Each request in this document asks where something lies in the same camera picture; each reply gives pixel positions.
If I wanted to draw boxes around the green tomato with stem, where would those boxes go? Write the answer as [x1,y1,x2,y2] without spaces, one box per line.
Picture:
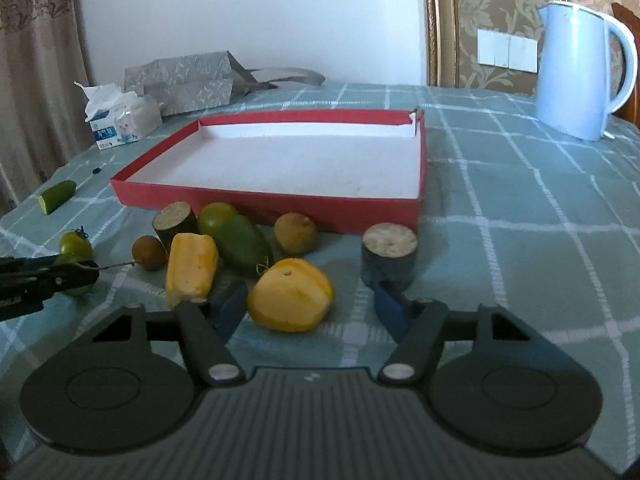
[55,226,96,268]

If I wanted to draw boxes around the yellow pineapple chunk tall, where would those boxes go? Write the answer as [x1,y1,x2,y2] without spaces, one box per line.
[165,233,219,310]

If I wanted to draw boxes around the green cucumber piece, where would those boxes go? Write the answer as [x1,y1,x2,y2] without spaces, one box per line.
[215,214,274,278]
[38,180,77,216]

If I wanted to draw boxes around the yellow pineapple chunk round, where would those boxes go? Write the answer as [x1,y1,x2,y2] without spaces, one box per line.
[247,258,335,333]

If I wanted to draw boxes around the brown longan with twig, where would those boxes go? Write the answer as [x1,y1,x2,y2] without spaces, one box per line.
[99,235,167,272]

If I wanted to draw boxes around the brown kiwi-like round fruit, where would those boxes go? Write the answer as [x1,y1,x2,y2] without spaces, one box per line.
[273,212,318,256]

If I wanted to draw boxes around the green cucumber piece on table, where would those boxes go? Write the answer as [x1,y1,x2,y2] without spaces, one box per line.
[38,180,77,216]

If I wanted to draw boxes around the green checked tablecloth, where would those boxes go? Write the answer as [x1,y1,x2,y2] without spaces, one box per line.
[1,82,639,470]

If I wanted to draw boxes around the red shallow cardboard box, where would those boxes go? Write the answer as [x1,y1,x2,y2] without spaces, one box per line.
[111,110,427,234]

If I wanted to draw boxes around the white tissue pack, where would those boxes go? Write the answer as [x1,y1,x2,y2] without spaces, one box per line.
[74,81,163,150]

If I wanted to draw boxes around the beige curtain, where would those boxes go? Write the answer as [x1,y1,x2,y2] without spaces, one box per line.
[0,0,92,214]

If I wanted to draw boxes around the grey patterned gift bag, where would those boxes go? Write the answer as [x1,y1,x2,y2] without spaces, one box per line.
[124,51,326,117]

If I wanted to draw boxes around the wooden headboard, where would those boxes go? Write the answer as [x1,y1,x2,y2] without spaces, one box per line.
[610,1,640,126]

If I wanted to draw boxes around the light blue electric kettle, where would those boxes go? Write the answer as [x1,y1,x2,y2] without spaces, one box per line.
[535,0,638,142]

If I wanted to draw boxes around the white wall switch panel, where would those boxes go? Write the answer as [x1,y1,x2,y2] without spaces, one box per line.
[476,29,538,74]

